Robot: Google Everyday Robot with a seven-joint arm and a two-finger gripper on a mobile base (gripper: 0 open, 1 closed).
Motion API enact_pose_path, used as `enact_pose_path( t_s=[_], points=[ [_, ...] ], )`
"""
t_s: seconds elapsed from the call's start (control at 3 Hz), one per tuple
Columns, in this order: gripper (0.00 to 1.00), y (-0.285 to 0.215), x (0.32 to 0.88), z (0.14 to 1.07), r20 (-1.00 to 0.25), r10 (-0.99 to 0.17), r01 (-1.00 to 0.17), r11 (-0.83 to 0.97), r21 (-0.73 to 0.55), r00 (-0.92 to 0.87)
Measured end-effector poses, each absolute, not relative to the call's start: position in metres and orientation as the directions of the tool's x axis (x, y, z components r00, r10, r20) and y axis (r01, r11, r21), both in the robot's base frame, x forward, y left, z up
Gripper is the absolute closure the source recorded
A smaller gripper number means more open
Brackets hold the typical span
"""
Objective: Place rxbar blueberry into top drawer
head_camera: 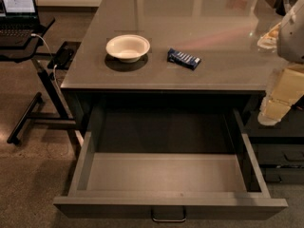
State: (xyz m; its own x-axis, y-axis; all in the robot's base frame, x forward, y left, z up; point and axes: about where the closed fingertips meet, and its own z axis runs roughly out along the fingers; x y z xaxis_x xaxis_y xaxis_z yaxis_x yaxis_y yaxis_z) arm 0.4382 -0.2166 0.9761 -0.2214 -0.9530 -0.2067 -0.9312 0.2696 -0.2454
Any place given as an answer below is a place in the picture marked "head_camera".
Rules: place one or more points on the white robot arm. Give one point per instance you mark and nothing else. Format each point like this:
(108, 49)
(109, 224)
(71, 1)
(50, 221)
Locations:
(288, 38)

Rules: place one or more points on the white paper bowl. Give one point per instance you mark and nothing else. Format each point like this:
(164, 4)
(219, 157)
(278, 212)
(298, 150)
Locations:
(127, 48)

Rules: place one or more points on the grey counter cabinet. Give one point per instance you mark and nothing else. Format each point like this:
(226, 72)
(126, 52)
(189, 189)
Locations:
(234, 71)

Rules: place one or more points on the open black laptop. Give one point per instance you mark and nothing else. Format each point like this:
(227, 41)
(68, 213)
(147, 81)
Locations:
(18, 20)

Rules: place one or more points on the metal drawer handle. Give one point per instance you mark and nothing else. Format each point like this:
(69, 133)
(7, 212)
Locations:
(168, 214)

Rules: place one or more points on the black phone on tray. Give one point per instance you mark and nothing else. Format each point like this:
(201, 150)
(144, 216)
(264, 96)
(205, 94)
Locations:
(63, 56)

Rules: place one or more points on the open grey top drawer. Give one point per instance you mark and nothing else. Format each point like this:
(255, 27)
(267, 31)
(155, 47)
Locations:
(134, 161)

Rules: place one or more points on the blue rxbar blueberry wrapper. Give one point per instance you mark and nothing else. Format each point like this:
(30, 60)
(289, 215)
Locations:
(183, 59)

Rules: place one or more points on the lower dark cabinet drawers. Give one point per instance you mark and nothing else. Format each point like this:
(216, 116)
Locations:
(280, 148)

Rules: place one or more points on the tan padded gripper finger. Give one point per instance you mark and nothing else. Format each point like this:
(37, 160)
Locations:
(272, 112)
(289, 87)

